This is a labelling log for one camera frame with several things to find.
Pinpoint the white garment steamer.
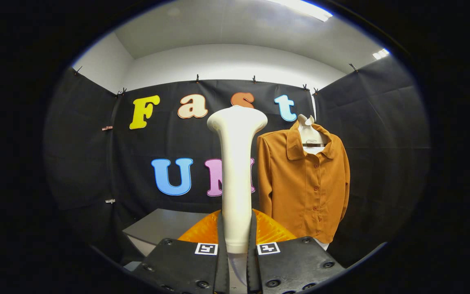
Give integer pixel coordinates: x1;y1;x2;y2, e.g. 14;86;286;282
206;105;268;286

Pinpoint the row of black clips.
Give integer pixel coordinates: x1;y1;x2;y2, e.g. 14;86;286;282
74;62;359;98

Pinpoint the orange button shirt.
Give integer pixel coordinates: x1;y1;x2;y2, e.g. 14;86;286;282
257;120;350;244

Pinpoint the white clothes hanger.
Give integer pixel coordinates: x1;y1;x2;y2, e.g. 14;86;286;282
296;114;329;155

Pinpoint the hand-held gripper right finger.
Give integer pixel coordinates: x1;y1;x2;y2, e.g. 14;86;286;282
246;209;346;294

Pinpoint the long ceiling light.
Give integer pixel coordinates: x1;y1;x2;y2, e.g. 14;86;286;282
268;0;333;22

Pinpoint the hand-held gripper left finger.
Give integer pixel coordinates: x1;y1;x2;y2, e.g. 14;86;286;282
132;209;231;294

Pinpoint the grey cabinet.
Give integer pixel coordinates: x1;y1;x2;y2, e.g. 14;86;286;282
122;208;211;270

